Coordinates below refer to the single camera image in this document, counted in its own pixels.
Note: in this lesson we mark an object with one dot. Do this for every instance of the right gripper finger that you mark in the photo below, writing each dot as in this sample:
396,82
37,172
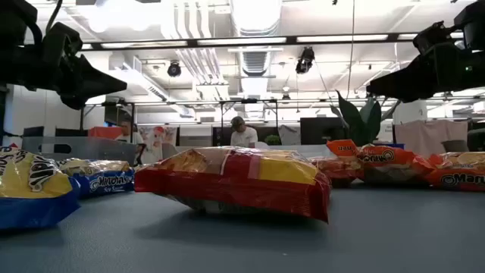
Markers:
373,90
413,77

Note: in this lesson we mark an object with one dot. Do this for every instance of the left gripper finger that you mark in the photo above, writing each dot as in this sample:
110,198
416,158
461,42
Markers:
94,77
120,86

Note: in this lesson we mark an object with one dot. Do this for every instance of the red Maruchan noodle pack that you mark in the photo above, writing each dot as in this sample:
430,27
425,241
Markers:
235,186
333,170

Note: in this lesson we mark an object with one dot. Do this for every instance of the blue Maruchan noodle pack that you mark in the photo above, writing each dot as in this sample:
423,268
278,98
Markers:
102,184
34,182

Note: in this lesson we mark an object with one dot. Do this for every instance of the orange-red Maruchan noodle pack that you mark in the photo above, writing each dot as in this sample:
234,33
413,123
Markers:
458,178

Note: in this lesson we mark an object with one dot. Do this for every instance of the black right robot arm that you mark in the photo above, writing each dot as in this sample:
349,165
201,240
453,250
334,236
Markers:
473,22

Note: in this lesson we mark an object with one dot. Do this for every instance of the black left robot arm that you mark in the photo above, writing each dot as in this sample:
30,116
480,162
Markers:
15,22

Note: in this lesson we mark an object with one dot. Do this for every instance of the white light strip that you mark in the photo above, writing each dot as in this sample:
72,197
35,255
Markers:
242,40
144,44
407,36
341,38
87,46

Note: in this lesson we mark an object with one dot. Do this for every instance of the snake plant in white pot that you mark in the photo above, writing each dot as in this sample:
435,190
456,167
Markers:
362,121

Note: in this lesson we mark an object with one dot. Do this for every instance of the red-orange panel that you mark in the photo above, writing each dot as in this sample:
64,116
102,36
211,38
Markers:
104,132

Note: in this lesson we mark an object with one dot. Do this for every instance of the person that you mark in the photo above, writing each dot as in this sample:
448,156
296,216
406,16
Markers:
127,137
244,138

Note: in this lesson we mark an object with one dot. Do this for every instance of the small black monitor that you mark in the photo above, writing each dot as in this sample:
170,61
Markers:
33,132
72,132

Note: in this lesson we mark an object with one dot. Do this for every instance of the blue storage bin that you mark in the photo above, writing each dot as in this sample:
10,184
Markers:
394,145

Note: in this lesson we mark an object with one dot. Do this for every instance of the beige hanging cloth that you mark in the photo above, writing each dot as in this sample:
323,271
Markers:
428,136

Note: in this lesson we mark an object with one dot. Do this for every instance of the colourful poster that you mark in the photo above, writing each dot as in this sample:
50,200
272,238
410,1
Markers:
159,140

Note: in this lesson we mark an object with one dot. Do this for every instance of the large black monitor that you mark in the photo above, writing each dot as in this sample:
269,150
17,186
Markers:
318,130

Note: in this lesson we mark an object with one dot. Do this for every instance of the dark gray plastic bin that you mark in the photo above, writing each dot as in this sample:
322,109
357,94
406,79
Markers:
94,149

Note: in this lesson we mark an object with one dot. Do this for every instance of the black office chair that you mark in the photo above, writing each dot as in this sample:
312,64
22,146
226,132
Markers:
477,140

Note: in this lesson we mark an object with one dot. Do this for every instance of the gray office chair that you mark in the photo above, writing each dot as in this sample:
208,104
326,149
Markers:
454,146

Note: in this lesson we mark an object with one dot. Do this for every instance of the small green plant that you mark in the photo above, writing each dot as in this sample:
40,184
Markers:
273,140

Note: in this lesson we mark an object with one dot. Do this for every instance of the blue-gray table mat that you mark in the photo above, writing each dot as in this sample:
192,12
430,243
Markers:
242,246

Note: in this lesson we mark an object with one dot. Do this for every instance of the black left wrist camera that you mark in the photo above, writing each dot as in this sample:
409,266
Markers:
62,39

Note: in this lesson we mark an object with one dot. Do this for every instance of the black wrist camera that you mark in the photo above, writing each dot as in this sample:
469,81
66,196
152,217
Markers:
62,39
432,38

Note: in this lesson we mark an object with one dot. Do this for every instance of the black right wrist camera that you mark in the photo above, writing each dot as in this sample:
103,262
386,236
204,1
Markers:
432,38

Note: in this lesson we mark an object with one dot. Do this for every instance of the black hanging ceiling camera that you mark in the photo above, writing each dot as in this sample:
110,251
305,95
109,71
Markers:
305,60

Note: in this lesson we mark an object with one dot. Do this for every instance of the black metal workstation frame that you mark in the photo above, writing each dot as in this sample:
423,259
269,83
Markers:
249,101

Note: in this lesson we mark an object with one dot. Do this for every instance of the white ceiling air duct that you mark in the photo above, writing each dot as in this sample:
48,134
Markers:
255,15

